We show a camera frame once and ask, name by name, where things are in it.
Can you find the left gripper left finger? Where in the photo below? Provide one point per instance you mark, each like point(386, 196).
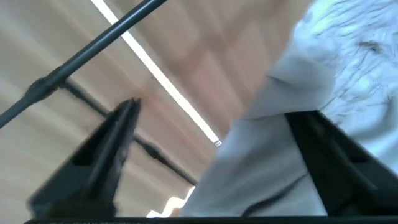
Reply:
point(93, 174)

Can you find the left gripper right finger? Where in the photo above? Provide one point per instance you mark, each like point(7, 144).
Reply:
point(348, 174)

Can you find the pale grey shorts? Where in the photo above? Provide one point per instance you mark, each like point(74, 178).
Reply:
point(264, 161)

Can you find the black clothes rack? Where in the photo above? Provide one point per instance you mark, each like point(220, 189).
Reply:
point(93, 47)

